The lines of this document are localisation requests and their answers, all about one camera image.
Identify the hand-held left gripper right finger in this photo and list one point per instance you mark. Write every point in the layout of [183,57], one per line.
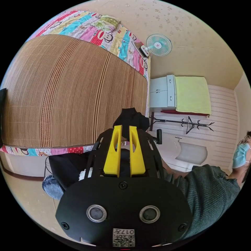
[137,158]

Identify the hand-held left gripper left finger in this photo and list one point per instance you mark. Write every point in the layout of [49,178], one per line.
[113,156]

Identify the black long sleeve shirt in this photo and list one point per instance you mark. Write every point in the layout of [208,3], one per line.
[133,117]

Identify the black coat rack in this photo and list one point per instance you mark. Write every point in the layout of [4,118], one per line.
[189,123]

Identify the white cupboard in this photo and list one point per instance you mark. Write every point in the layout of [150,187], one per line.
[159,91]

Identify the person's body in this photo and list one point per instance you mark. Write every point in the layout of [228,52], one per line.
[207,196]

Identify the yellow cloth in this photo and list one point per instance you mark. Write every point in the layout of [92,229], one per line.
[191,94]

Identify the bed with woven mat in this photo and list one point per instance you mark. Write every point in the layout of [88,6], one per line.
[64,88]

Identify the teal electric fan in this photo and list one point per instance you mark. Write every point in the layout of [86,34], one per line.
[159,45]

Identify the green floral pillow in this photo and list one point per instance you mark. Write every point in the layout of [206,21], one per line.
[105,23]

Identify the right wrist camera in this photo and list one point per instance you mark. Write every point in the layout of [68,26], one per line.
[159,135]

